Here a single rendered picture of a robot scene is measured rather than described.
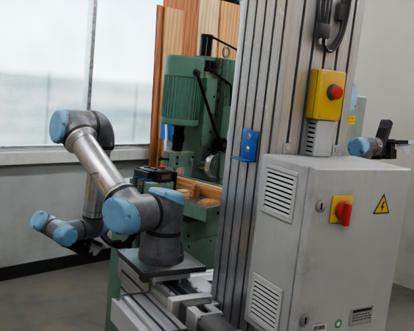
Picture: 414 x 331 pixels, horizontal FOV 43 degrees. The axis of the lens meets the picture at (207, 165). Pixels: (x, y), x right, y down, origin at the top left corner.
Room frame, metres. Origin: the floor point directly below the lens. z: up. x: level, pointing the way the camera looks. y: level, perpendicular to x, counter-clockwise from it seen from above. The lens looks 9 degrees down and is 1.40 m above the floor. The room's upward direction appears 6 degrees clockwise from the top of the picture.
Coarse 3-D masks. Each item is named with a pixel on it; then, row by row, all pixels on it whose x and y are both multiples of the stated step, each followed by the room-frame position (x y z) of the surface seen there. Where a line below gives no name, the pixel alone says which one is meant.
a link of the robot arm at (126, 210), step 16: (64, 112) 1.75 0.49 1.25; (80, 112) 1.80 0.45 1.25; (64, 128) 1.72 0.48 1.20; (80, 128) 1.73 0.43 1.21; (96, 128) 1.81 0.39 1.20; (64, 144) 1.73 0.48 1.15; (80, 144) 1.70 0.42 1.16; (96, 144) 1.71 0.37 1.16; (80, 160) 1.69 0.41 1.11; (96, 160) 1.65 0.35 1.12; (96, 176) 1.62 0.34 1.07; (112, 176) 1.61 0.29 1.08; (112, 192) 1.55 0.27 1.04; (128, 192) 1.55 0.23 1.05; (112, 208) 1.51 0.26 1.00; (128, 208) 1.49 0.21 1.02; (144, 208) 1.53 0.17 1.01; (112, 224) 1.52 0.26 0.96; (128, 224) 1.49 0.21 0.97; (144, 224) 1.53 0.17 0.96
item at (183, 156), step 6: (168, 150) 2.42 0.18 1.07; (186, 150) 2.48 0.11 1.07; (168, 156) 2.39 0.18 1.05; (174, 156) 2.37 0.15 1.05; (180, 156) 2.40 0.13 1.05; (186, 156) 2.43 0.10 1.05; (168, 162) 2.39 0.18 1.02; (174, 162) 2.37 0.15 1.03; (180, 162) 2.40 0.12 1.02; (186, 162) 2.43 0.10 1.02; (174, 168) 2.42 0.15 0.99
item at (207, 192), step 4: (200, 188) 2.31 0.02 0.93; (204, 188) 2.29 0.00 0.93; (208, 188) 2.28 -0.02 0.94; (212, 188) 2.28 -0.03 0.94; (200, 192) 2.30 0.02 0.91; (204, 192) 2.29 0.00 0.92; (208, 192) 2.28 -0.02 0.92; (212, 192) 2.26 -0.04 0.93; (216, 192) 2.25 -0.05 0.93; (220, 192) 2.23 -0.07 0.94; (208, 196) 2.27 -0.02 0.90; (212, 196) 2.26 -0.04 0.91; (216, 196) 2.25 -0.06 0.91; (220, 196) 2.23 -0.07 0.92; (220, 200) 2.23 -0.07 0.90
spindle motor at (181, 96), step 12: (168, 60) 2.37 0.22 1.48; (180, 60) 2.34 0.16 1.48; (192, 60) 2.35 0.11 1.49; (168, 72) 2.37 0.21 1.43; (180, 72) 2.34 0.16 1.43; (192, 72) 2.35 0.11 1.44; (168, 84) 2.36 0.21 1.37; (180, 84) 2.34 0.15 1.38; (192, 84) 2.36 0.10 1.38; (168, 96) 2.36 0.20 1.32; (180, 96) 2.34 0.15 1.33; (192, 96) 2.36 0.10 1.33; (168, 108) 2.35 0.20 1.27; (180, 108) 2.34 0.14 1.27; (192, 108) 2.36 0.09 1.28; (168, 120) 2.35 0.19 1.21; (180, 120) 2.34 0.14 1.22; (192, 120) 2.37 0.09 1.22
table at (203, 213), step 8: (184, 200) 2.17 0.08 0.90; (192, 200) 2.18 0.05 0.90; (184, 208) 2.15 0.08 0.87; (192, 208) 2.13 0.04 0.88; (200, 208) 2.10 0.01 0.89; (208, 208) 2.08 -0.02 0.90; (216, 208) 2.12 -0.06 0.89; (192, 216) 2.12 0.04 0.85; (200, 216) 2.09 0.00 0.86; (208, 216) 2.09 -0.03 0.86; (216, 216) 2.13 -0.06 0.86
